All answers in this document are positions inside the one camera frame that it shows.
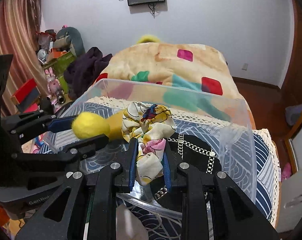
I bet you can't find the yellow felt ball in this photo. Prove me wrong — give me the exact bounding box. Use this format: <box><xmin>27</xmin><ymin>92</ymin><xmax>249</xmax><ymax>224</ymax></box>
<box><xmin>71</xmin><ymin>112</ymin><xmax>110</xmax><ymax>139</ymax></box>

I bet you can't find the floral fabric scrunchie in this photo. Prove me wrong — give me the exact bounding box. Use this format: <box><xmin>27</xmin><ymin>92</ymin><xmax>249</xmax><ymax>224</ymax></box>
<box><xmin>122</xmin><ymin>102</ymin><xmax>176</xmax><ymax>186</ymax></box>

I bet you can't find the pink bunny toy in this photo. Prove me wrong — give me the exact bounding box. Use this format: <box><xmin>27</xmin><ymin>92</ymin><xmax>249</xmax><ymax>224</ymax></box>
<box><xmin>44</xmin><ymin>67</ymin><xmax>61</xmax><ymax>96</ymax></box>

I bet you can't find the navy patterned tablecloth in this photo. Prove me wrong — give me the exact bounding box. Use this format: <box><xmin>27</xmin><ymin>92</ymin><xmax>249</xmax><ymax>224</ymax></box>
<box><xmin>38</xmin><ymin>96</ymin><xmax>282</xmax><ymax>240</ymax></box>

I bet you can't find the green cardboard box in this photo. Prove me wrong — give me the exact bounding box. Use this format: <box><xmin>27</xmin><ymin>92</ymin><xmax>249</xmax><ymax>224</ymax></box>
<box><xmin>43</xmin><ymin>51</ymin><xmax>76</xmax><ymax>94</ymax></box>

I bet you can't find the dark purple garment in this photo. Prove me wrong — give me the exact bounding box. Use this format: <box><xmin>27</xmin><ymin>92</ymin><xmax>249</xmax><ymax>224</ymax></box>
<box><xmin>63</xmin><ymin>47</ymin><xmax>112</xmax><ymax>100</ymax></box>

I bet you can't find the clear plastic storage box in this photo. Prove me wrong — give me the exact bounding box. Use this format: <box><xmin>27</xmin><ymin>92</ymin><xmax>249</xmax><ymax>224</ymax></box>
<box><xmin>58</xmin><ymin>80</ymin><xmax>257</xmax><ymax>219</ymax></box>

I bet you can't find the striped pink curtain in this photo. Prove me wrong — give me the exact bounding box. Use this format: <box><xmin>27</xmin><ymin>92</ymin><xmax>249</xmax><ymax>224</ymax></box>
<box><xmin>0</xmin><ymin>0</ymin><xmax>47</xmax><ymax>116</ymax></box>

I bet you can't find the grey plush dinosaur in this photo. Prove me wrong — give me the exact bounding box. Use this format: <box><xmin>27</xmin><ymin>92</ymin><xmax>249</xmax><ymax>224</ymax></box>
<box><xmin>53</xmin><ymin>27</ymin><xmax>85</xmax><ymax>57</ymax></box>

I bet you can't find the colourful fleece blanket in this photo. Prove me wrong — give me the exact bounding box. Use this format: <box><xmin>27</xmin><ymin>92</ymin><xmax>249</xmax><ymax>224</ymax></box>
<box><xmin>94</xmin><ymin>42</ymin><xmax>257</xmax><ymax>131</ymax></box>

